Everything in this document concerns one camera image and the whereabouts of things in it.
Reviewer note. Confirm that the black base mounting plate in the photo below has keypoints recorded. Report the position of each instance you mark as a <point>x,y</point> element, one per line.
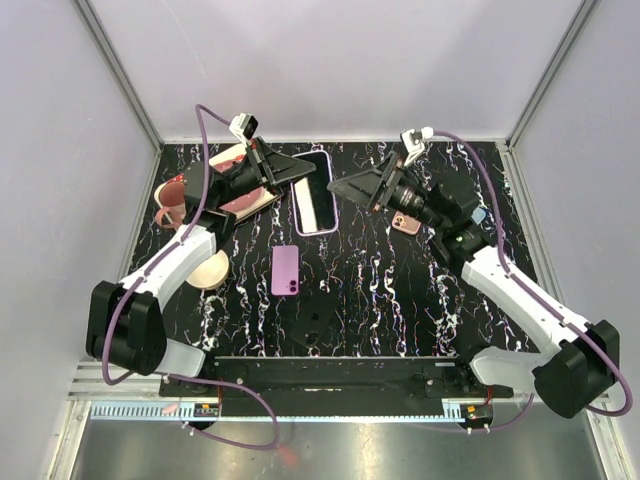
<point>434,377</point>

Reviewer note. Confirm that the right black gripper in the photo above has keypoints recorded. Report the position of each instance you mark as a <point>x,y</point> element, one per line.
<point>366,188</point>

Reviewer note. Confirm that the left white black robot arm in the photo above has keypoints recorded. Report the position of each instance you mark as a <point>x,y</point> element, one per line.
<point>125,322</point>

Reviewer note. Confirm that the beige wooden bowl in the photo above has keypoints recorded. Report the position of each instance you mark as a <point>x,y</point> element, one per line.
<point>210,274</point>

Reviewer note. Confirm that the pink phone case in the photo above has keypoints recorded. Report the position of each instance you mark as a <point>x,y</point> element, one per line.
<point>405,224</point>

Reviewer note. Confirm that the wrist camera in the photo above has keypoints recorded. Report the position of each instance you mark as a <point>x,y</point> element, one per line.
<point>243,126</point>
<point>414,143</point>

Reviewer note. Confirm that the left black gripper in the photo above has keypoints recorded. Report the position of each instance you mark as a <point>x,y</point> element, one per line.
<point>270,170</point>

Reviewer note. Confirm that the pink dotted plate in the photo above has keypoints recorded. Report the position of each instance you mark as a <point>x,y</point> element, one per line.
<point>248,202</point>

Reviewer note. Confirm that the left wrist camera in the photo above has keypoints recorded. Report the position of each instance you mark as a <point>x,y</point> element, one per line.
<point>243,126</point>

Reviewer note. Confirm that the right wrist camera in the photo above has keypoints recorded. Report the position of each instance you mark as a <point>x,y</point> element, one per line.
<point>414,143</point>

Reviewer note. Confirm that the cream strawberry tray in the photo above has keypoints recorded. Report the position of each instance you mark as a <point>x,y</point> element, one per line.
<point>223,161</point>

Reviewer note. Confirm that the light blue phone case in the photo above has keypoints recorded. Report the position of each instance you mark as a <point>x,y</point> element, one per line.
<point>479,215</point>

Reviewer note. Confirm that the pink mug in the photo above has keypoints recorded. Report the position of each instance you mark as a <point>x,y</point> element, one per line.
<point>171,202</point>

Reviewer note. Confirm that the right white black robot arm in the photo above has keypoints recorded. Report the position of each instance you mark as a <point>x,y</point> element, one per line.
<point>575,362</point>

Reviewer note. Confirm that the black bare phone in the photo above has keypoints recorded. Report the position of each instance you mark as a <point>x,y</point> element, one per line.
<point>312,320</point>

